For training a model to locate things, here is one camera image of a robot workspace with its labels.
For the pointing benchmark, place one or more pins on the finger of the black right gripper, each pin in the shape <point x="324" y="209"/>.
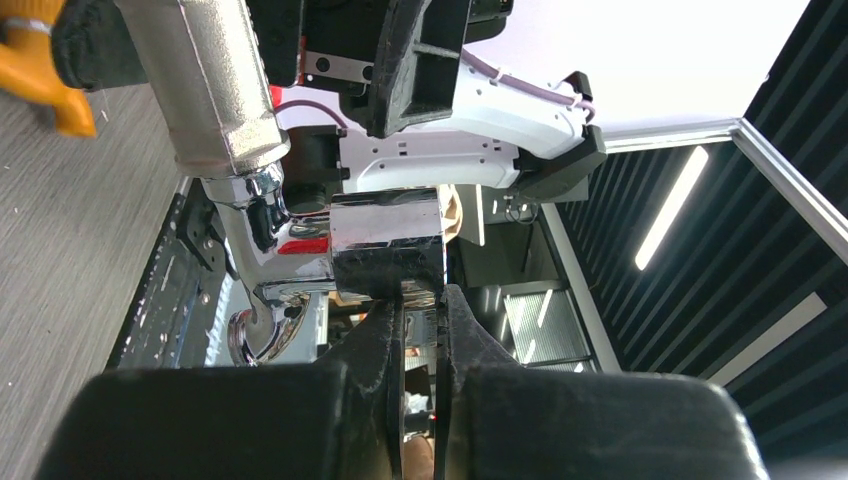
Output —
<point x="92" y="49"/>

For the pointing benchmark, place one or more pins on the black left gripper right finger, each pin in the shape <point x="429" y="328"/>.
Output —
<point x="497" y="419"/>

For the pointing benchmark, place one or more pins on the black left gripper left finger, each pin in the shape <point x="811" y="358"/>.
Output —
<point x="339" y="417"/>

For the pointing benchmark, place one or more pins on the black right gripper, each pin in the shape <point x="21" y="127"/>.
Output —
<point x="393" y="63"/>

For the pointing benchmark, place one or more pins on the orange plastic faucet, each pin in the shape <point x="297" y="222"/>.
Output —
<point x="27" y="65"/>

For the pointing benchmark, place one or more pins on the chrome metal faucet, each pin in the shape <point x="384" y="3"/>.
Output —
<point x="202" y="61"/>

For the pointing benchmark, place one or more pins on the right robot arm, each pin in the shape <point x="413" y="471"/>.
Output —
<point x="534" y="142"/>

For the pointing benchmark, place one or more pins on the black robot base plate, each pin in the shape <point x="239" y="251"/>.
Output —
<point x="175" y="318"/>

